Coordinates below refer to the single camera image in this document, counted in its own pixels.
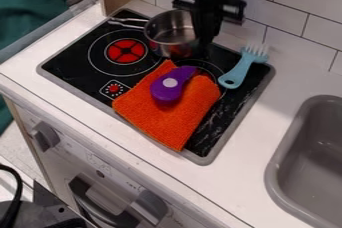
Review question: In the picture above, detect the toy sink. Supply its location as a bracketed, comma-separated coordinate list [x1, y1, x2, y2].
[263, 94, 342, 228]

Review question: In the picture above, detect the toy stove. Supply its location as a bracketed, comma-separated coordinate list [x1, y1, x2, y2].
[36, 7, 277, 167]

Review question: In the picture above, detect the purple toy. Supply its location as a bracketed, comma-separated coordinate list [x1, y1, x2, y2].
[148, 65, 200, 104]

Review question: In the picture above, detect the orange cloth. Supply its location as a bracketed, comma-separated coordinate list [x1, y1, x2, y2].
[110, 59, 224, 153]

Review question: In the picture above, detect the silver pot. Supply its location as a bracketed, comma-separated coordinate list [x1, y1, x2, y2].
[106, 8, 202, 59]

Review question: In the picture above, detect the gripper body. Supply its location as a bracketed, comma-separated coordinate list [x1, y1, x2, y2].
[169, 0, 249, 26]

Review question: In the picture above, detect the teal fabric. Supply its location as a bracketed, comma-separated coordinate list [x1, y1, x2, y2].
[0, 0, 74, 51]

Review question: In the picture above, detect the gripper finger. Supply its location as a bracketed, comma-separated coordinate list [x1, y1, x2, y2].
[209, 15, 230, 53]
[192, 11, 213, 58]

